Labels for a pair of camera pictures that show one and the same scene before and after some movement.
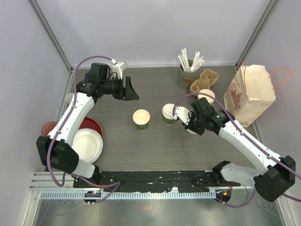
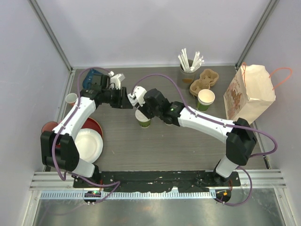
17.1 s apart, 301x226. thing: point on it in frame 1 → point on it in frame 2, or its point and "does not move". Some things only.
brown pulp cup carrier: (208, 78) does not move
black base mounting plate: (130, 181) does not move
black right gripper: (191, 116) → (142, 109)
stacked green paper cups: (209, 99) does not move
